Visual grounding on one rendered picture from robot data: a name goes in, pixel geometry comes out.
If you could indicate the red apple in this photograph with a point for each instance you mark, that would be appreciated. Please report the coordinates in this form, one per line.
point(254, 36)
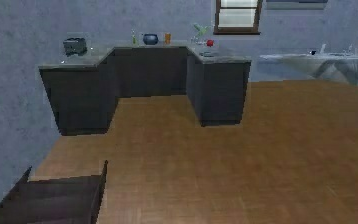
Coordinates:
point(210, 43)

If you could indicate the orange cup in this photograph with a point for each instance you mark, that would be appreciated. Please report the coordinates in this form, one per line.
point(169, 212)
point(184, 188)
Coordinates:
point(167, 38)

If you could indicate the brown framed window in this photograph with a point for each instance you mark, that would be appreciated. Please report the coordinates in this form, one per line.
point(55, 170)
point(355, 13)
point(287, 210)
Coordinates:
point(237, 16)

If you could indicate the dark grey kitchen counter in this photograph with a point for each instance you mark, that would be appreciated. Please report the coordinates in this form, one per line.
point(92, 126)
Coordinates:
point(147, 71)

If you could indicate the green glass bottle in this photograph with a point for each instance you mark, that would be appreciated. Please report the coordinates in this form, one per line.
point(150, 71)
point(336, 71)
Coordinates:
point(133, 39)

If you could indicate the black toaster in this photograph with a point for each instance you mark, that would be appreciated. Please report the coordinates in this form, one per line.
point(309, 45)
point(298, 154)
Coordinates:
point(75, 46)

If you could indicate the grey plate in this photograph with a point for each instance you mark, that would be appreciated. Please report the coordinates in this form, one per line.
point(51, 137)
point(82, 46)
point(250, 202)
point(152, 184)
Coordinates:
point(208, 53)

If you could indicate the silver sink faucet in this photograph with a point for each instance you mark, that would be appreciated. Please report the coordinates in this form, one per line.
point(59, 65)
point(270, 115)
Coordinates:
point(322, 48)

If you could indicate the dark blue bowl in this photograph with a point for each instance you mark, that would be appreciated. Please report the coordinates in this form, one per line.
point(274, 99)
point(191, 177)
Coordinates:
point(150, 39)

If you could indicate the small black cup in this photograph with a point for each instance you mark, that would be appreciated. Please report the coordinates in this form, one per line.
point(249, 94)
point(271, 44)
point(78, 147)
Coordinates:
point(313, 52)

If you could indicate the dark brown wooden chair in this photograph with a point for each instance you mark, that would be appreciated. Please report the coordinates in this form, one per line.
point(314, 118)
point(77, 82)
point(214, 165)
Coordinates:
point(50, 196)

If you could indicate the green house plant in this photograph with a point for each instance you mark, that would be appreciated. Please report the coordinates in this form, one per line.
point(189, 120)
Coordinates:
point(200, 32)

